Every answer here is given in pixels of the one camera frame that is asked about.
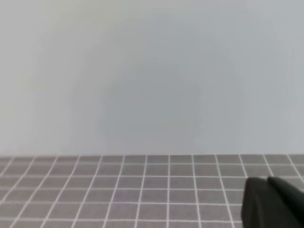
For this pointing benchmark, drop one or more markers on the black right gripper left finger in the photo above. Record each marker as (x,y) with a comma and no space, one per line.
(262,207)

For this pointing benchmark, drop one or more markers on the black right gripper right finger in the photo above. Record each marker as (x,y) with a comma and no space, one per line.
(292,197)

